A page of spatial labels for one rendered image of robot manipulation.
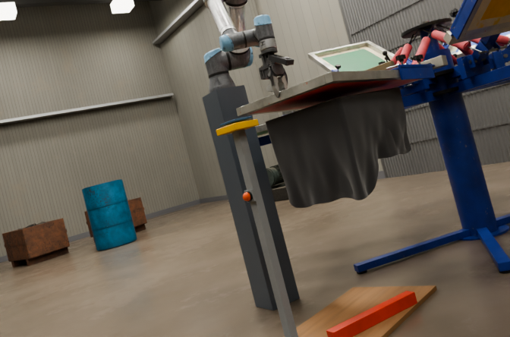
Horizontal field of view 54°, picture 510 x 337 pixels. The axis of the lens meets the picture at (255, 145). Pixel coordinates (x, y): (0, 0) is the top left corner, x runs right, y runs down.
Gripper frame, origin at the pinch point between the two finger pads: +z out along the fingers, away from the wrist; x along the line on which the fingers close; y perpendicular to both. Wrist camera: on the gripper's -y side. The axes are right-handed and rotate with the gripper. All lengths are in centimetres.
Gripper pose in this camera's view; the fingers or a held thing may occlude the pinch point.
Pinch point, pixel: (281, 94)
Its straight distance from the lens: 216.7
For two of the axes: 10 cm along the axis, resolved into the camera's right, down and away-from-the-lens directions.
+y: -6.6, 1.9, 7.3
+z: 2.1, 9.8, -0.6
